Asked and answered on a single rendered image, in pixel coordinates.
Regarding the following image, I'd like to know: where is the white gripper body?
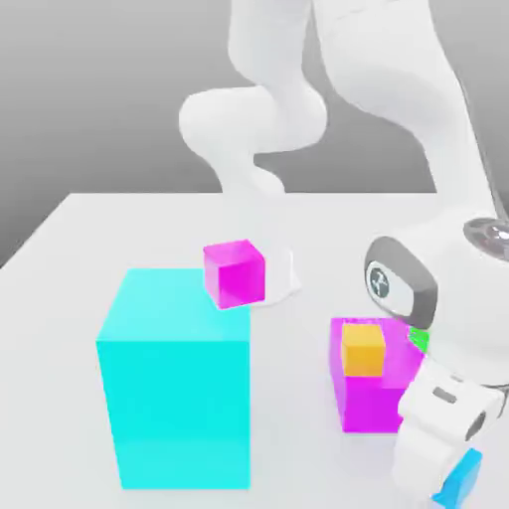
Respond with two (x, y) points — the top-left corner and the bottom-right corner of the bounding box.
(391, 412), (472, 497)

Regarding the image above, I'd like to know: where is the small blue cube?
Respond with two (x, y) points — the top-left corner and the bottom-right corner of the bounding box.
(431, 446), (485, 509)

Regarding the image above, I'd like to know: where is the small green cube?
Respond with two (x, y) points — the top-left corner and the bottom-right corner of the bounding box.
(408, 326), (431, 355)

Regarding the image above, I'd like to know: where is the small orange cube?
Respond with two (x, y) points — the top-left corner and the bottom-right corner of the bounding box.
(340, 323), (388, 379)

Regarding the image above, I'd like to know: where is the small magenta cube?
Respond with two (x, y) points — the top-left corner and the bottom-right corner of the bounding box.
(202, 238), (266, 311)

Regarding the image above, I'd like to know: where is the large magenta box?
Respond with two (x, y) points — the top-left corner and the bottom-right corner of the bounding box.
(328, 316), (427, 435)

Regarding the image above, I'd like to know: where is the large cyan box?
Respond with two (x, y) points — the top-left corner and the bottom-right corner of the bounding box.
(94, 267), (253, 491)

